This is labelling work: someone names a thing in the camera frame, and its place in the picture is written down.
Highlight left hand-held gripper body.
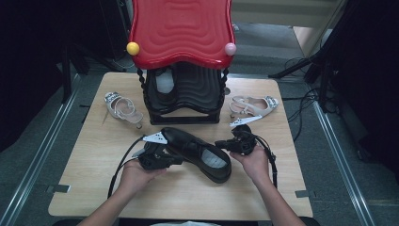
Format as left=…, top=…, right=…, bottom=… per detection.
left=137, top=131, right=168, bottom=171

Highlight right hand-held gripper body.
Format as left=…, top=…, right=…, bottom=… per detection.
left=229, top=115, right=263, bottom=155

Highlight black leather shoe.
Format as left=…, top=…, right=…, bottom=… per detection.
left=153, top=67, right=177, bottom=106
left=160, top=126, right=232, bottom=185

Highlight beige strappy sandal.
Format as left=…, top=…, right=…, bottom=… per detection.
left=104, top=91, right=144, bottom=130
left=229, top=95, right=279, bottom=119

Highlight red and black shoe rack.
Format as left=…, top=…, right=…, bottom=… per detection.
left=126, top=0, right=237, bottom=125

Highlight person's left hand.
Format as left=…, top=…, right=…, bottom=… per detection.
left=120, top=158, right=168, bottom=194

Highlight person's right hand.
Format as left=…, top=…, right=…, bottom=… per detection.
left=230, top=144, right=272, bottom=186

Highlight person's white clothing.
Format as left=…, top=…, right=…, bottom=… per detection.
left=150, top=220, right=221, bottom=226

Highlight black stand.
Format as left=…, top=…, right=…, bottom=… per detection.
left=60, top=46, right=83, bottom=105
left=267, top=43, right=342, bottom=115

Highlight left hand-held gripper cable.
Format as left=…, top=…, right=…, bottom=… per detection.
left=107, top=136, right=147, bottom=200

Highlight hand-held gripper cable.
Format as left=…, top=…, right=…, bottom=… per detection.
left=250, top=131, right=279, bottom=189
left=107, top=136, right=147, bottom=200

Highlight right hand-held gripper cable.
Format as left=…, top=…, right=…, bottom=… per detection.
left=250, top=131, right=279, bottom=189

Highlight black floor cables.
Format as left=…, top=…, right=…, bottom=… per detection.
left=283, top=56, right=326, bottom=143

